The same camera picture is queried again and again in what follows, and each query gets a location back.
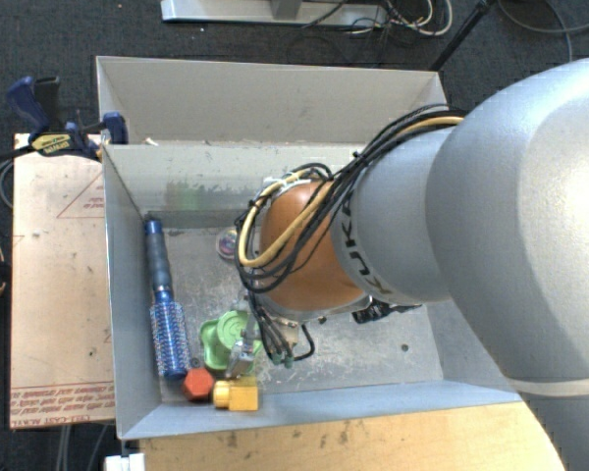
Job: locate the red-orange hexagonal block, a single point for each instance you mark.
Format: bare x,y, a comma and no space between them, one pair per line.
198,384

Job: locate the iridescent clear ball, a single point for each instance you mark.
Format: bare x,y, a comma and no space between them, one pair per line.
227,244

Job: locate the yellow toy block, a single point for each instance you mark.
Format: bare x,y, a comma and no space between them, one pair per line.
238,396

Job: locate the grey metal bin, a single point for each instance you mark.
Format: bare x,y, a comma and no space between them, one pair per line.
353,356

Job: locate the green plastic toy cup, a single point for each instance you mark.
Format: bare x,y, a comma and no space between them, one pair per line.
221,336

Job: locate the brown cardboard board, red print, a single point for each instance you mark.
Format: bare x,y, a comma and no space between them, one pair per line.
59,282

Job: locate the black cylinder on white bracket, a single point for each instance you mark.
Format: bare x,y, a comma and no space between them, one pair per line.
370,314

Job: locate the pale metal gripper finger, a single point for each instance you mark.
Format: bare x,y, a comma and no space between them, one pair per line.
240,308
241,356

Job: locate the blue round hairbrush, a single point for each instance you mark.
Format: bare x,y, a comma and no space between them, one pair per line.
164,302

